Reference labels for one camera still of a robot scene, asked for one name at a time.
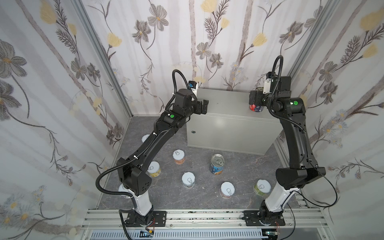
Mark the red and navy tall can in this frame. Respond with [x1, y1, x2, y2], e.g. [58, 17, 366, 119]
[250, 104, 265, 113]

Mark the blue soup can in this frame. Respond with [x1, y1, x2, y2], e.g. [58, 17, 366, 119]
[210, 154, 225, 175]

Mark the grey-label small can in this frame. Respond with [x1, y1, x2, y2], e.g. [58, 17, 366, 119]
[182, 172, 196, 189]

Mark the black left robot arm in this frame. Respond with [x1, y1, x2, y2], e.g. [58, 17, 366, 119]
[96, 70, 209, 227]

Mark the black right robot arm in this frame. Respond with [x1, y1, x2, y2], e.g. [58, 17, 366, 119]
[249, 55, 326, 226]

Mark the grey metal cabinet box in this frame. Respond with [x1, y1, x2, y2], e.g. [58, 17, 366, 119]
[187, 89, 283, 155]

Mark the orange small can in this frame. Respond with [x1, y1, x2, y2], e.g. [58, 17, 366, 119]
[173, 150, 185, 165]

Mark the pink small can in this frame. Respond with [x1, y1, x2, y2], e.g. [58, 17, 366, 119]
[142, 135, 150, 143]

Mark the yellow small can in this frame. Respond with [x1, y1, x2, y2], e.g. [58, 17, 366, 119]
[148, 161, 162, 178]

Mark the brown-label small can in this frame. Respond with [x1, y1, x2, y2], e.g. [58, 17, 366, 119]
[220, 182, 235, 199]

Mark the green small can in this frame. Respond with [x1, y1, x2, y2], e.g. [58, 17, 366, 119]
[254, 179, 272, 197]

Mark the white can near left base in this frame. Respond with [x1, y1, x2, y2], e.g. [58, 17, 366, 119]
[118, 184, 127, 193]

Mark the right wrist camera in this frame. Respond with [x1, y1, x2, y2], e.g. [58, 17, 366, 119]
[263, 79, 273, 94]

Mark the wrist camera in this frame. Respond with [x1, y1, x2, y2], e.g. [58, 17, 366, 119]
[263, 79, 273, 94]
[188, 81, 199, 96]

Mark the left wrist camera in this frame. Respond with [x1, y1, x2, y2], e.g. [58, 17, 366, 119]
[188, 81, 199, 96]

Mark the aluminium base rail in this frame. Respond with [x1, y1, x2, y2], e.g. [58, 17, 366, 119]
[81, 209, 334, 240]

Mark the white slotted cable duct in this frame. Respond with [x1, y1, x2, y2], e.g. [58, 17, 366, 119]
[89, 229, 269, 240]

